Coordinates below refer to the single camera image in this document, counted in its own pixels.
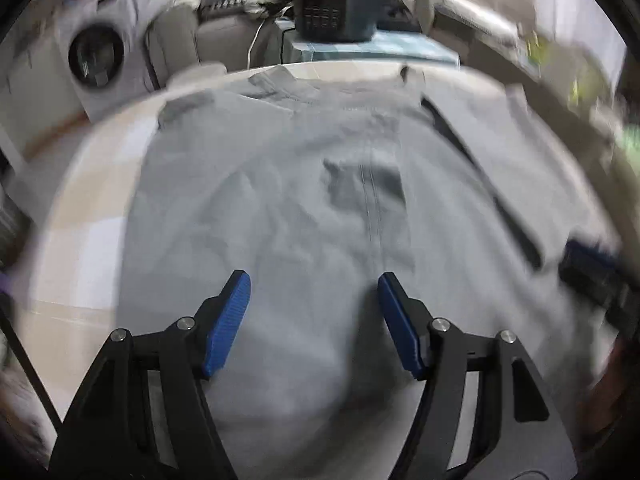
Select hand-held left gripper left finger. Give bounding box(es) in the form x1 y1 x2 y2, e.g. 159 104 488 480
47 270 252 480

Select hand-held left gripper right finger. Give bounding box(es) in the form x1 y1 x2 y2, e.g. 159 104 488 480
377 271 581 480

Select beige chair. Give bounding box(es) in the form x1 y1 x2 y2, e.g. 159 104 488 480
145 0 281 91

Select white cable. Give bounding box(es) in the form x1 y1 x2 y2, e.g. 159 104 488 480
246 5 296 70

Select grey white clothes pile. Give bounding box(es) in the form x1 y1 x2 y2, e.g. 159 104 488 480
145 0 296 21

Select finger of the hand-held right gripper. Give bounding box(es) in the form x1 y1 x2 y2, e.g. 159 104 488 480
559 240 640 322

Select black appliance with red display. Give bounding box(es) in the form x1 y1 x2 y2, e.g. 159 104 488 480
292 0 391 43

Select teal box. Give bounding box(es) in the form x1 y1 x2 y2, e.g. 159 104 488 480
280 19 461 68

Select white washing machine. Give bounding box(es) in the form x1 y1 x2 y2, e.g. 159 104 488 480
57 0 151 121

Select grey garment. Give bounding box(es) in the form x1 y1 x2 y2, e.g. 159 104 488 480
116 65 621 480

